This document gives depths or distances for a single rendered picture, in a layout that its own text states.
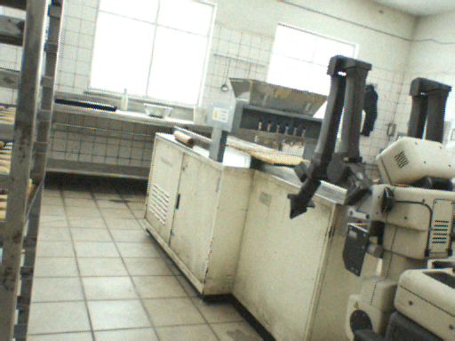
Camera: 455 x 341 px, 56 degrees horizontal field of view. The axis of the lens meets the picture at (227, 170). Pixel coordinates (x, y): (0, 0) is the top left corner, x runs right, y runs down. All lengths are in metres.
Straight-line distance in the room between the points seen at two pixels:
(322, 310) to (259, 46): 4.39
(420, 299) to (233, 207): 1.37
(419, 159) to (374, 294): 0.47
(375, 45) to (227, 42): 2.43
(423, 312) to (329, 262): 0.76
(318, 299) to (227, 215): 0.72
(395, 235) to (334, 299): 0.61
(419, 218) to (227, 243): 1.28
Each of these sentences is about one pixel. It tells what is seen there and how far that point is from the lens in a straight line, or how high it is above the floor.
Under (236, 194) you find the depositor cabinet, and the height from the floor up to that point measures 0.68.
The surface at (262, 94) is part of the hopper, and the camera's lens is 2.42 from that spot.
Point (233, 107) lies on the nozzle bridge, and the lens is 2.30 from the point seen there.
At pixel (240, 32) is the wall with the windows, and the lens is 5.78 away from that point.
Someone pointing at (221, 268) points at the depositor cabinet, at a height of 0.24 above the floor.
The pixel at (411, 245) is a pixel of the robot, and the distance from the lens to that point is 1.50.
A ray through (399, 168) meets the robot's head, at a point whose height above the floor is 1.06.
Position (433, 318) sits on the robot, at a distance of 1.24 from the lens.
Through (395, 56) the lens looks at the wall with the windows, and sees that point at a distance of 7.31.
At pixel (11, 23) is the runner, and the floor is 1.23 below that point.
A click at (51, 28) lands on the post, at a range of 1.26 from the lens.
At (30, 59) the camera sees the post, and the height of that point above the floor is 1.18.
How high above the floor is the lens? 1.17
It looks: 9 degrees down
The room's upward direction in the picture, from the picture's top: 10 degrees clockwise
